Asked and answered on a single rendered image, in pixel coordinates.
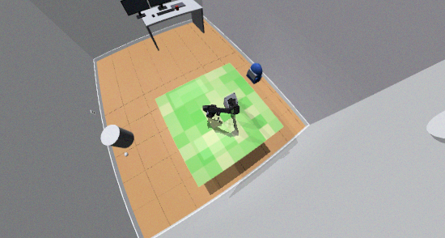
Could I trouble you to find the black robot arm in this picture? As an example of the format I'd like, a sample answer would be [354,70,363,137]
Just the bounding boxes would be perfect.
[202,98,239,117]

